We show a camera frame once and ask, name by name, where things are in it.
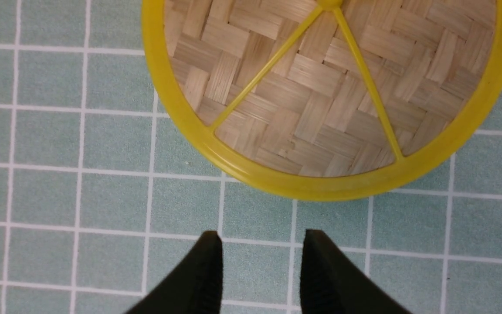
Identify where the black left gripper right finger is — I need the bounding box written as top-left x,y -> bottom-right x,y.
299,230 -> 410,314

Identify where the green checkered tablecloth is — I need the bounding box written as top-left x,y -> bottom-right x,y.
0,0 -> 502,314

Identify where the woven bamboo steamer lid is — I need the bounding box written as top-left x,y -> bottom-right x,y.
142,0 -> 502,201

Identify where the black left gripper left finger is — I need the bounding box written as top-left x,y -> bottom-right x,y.
127,231 -> 224,314

